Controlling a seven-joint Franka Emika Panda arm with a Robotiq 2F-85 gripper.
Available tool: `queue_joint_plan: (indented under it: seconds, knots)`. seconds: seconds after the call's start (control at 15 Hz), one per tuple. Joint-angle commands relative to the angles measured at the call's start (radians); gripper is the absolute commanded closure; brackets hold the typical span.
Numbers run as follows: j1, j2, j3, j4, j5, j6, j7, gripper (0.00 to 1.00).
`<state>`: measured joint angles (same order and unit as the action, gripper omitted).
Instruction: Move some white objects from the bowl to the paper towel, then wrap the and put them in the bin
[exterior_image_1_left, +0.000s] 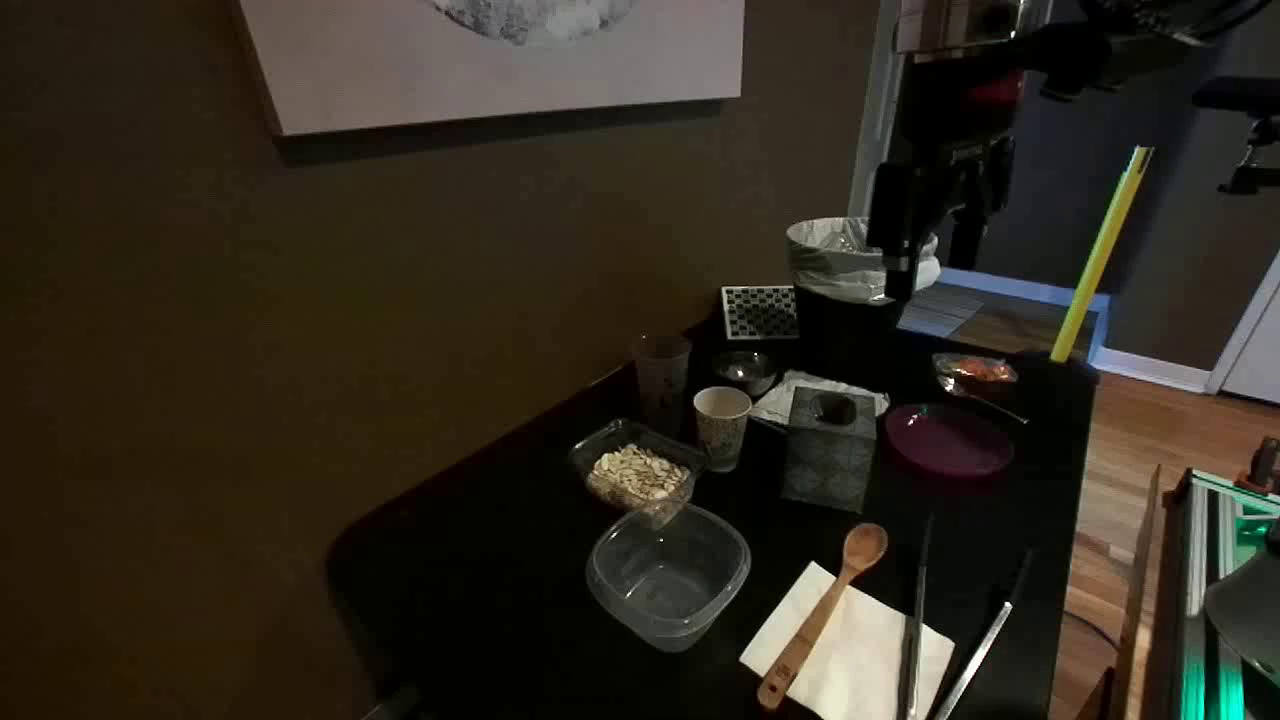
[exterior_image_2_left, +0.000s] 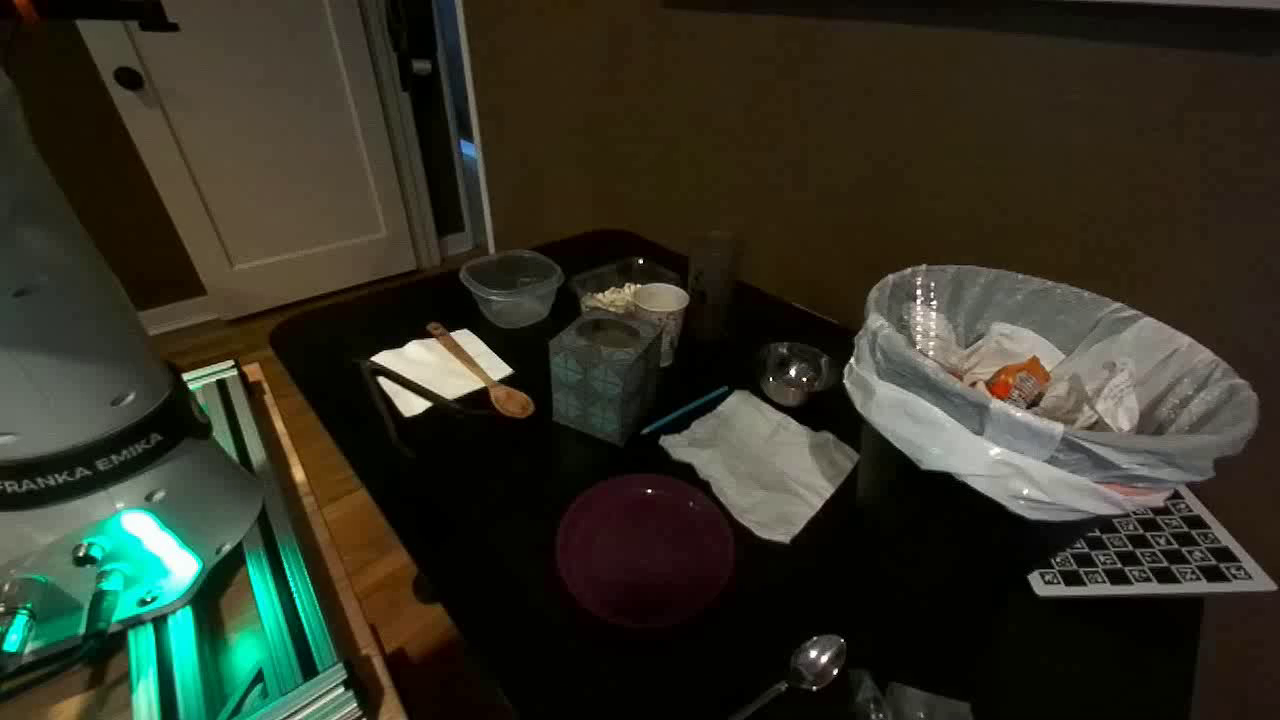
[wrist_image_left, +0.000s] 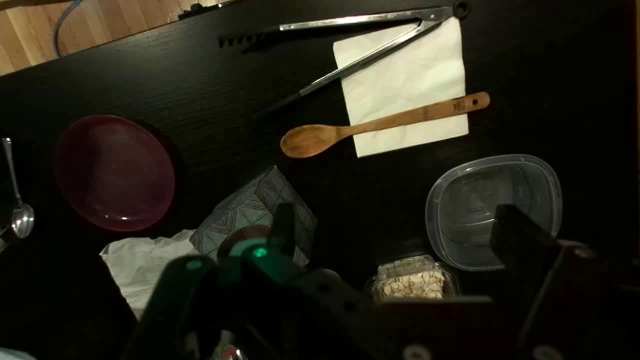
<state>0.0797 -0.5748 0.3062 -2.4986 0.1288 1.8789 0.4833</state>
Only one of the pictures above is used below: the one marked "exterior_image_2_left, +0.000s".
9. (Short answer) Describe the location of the white paper towel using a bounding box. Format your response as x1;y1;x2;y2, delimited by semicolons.
654;386;863;547

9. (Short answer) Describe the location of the small glass bowl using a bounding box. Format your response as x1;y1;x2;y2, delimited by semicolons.
755;335;838;410

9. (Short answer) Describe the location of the trash bin with white bag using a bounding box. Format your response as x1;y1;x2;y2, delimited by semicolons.
838;259;1262;525

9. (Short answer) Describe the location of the blue straw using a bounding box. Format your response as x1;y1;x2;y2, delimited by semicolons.
635;385;737;440

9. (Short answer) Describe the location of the pile of white seeds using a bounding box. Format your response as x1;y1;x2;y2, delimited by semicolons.
579;281;649;320

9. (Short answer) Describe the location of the clear plastic seed container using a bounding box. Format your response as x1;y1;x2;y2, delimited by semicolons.
569;257;685;322

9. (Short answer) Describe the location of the dark cylindrical cup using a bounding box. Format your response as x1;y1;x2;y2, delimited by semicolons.
685;233;745;353

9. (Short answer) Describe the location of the wooden spoon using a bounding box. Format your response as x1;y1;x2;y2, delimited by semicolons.
423;320;540;423

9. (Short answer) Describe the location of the empty clear plastic container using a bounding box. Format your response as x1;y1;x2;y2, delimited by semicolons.
456;247;569;330

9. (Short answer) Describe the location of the purple plate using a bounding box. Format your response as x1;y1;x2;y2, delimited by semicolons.
551;470;740;631

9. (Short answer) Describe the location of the white napkin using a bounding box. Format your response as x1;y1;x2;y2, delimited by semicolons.
363;322;514;421

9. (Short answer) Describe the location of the black stick utensil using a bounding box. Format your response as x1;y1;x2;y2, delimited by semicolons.
363;355;456;410

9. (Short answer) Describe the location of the metal spoon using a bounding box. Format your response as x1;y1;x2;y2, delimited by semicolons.
725;631;851;720

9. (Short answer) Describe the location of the orange wrapper trash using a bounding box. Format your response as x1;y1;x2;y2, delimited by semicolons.
979;353;1056;408

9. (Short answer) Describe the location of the white door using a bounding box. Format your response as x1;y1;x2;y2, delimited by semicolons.
76;0;449;322

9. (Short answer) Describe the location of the clear plastic wrapper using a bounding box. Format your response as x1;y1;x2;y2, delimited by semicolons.
842;668;979;720

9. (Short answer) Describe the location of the crumpled plastic trash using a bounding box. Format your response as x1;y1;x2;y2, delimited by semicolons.
1045;355;1145;433

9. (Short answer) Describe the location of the checkerboard calibration board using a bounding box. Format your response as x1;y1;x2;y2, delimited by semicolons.
1022;485;1280;601

